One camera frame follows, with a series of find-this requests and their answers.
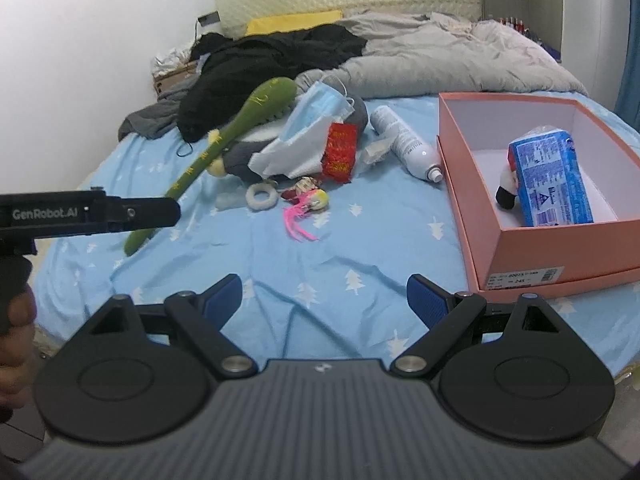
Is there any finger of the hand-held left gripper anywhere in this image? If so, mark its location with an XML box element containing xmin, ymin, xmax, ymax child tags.
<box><xmin>105</xmin><ymin>196</ymin><xmax>182</xmax><ymax>235</ymax></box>

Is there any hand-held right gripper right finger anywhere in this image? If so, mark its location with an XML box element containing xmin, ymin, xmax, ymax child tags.
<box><xmin>390</xmin><ymin>274</ymin><xmax>563</xmax><ymax>378</ymax></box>

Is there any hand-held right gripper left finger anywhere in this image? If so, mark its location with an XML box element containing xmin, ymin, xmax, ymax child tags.
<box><xmin>75</xmin><ymin>274</ymin><xmax>258</xmax><ymax>379</ymax></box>

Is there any translucent soft cube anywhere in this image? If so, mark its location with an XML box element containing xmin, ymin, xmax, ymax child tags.
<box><xmin>215</xmin><ymin>191</ymin><xmax>251</xmax><ymax>213</ymax></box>

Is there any pink cardboard box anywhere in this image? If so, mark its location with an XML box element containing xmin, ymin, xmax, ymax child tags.
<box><xmin>437</xmin><ymin>91</ymin><xmax>640</xmax><ymax>306</ymax></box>

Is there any white fluffy ring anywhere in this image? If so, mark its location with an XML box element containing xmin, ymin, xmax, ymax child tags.
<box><xmin>246</xmin><ymin>182</ymin><xmax>279</xmax><ymax>211</ymax></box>

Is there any small doll with pink feathers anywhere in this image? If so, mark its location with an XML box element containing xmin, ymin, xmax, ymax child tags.
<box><xmin>282</xmin><ymin>176</ymin><xmax>331</xmax><ymax>242</ymax></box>

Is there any clear plastic pouch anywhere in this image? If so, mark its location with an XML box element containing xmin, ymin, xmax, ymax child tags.
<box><xmin>362</xmin><ymin>137</ymin><xmax>396</xmax><ymax>166</ymax></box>

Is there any white tissue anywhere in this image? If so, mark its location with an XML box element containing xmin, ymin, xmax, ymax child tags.
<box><xmin>248</xmin><ymin>120</ymin><xmax>333</xmax><ymax>181</ymax></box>

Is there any person's left hand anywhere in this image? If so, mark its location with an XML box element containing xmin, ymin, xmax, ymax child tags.
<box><xmin>0</xmin><ymin>285</ymin><xmax>38</xmax><ymax>413</ymax></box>

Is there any blue printed bedsheet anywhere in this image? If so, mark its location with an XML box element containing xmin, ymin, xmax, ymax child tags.
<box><xmin>35</xmin><ymin>67</ymin><xmax>640</xmax><ymax>376</ymax></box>

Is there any dark grey clothing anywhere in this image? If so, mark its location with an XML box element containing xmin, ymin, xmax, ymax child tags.
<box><xmin>118</xmin><ymin>80</ymin><xmax>201</xmax><ymax>141</ymax></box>

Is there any green plush stick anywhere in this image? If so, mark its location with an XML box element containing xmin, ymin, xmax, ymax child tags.
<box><xmin>124</xmin><ymin>76</ymin><xmax>298</xmax><ymax>257</ymax></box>

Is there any grey slipper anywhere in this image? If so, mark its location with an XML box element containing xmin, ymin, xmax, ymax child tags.
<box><xmin>220</xmin><ymin>94</ymin><xmax>371</xmax><ymax>183</ymax></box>

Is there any brown cardboard box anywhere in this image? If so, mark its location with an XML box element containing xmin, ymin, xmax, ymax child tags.
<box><xmin>151</xmin><ymin>57</ymin><xmax>201</xmax><ymax>98</ymax></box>

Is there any small panda plush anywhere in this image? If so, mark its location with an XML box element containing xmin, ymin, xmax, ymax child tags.
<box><xmin>494</xmin><ymin>152</ymin><xmax>523</xmax><ymax>211</ymax></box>

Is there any white crumpled bag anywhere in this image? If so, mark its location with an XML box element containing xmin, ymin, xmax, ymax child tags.
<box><xmin>152</xmin><ymin>42</ymin><xmax>196</xmax><ymax>76</ymax></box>

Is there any white spray bottle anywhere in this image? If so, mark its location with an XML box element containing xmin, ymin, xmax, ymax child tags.
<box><xmin>370</xmin><ymin>105</ymin><xmax>445</xmax><ymax>183</ymax></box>

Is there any red foil packet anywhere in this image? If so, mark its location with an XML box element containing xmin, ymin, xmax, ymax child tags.
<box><xmin>320</xmin><ymin>122</ymin><xmax>359</xmax><ymax>184</ymax></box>

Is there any blue tissue pack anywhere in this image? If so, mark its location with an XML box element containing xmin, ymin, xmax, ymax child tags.
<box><xmin>508</xmin><ymin>129</ymin><xmax>595</xmax><ymax>228</ymax></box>

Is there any black clothing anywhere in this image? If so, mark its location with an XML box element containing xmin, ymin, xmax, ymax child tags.
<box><xmin>178</xmin><ymin>25</ymin><xmax>368</xmax><ymax>143</ymax></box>

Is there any blue face mask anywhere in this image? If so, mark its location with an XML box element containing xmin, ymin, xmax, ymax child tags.
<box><xmin>280</xmin><ymin>80</ymin><xmax>358</xmax><ymax>147</ymax></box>

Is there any yellow pillow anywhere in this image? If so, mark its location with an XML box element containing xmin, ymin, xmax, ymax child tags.
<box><xmin>244</xmin><ymin>10</ymin><xmax>346</xmax><ymax>38</ymax></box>

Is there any light grey duvet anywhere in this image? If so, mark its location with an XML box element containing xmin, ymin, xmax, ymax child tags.
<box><xmin>295</xmin><ymin>10</ymin><xmax>591</xmax><ymax>102</ymax></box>

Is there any blue curtain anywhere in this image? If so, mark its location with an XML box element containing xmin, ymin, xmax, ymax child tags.
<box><xmin>612</xmin><ymin>0</ymin><xmax>640</xmax><ymax>131</ymax></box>

